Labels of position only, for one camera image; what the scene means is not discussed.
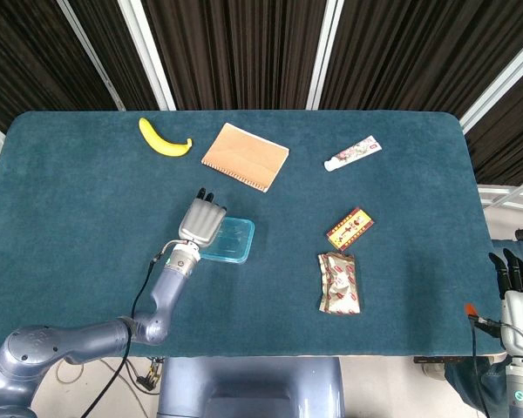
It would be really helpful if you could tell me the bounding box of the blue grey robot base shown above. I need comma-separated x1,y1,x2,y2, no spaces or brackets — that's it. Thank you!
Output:
156,356,346,418

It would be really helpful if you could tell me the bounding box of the teal table cloth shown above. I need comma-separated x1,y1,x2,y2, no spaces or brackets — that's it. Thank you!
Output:
0,110,506,359

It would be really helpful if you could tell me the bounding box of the white toothpaste tube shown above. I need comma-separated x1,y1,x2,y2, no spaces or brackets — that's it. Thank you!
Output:
323,135,384,172

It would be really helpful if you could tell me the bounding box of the crumpled gold snack wrapper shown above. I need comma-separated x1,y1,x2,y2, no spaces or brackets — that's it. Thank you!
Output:
316,251,361,315

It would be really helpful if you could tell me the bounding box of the dark brown pleated curtain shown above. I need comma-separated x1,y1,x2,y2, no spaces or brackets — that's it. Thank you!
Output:
0,0,523,188

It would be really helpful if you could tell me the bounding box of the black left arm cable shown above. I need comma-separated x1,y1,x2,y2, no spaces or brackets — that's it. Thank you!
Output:
80,243,175,418

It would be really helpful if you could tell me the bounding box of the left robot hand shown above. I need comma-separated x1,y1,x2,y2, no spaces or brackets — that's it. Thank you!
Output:
178,187,228,246

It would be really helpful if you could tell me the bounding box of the yellow banana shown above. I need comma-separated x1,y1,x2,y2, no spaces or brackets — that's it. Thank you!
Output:
138,117,194,157

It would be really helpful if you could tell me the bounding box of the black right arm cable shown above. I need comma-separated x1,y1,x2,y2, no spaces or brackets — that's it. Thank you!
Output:
469,324,492,418

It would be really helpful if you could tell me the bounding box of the white floor cable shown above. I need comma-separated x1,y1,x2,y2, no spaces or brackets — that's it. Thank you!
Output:
55,359,149,418

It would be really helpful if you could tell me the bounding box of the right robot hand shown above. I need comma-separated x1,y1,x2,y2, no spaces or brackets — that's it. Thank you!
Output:
464,247,523,356

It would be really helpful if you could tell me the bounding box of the black metal bracket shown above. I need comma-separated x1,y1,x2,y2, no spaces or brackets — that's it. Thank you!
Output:
413,355,465,365

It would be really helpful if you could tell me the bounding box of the white metal frame rail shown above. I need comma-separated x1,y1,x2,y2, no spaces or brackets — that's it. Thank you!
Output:
477,173,523,214

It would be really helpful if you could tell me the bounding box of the blue plastic container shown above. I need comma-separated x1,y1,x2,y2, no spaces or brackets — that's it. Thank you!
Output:
199,216,256,265

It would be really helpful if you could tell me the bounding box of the tan spiral notebook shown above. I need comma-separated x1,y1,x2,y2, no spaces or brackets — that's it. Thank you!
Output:
200,122,290,193

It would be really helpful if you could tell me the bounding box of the white frame post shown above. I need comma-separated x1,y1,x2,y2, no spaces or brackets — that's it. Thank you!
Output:
305,0,342,111
56,0,126,111
117,0,177,111
459,41,523,134

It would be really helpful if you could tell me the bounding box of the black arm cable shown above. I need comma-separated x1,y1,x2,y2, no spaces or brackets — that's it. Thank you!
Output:
469,324,492,418
80,243,175,418

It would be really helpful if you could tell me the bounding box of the black power plug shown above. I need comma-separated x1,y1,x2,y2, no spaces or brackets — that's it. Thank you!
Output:
135,356,165,393

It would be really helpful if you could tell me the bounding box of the red yellow card box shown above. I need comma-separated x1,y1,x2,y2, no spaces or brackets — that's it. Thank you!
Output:
325,206,375,253

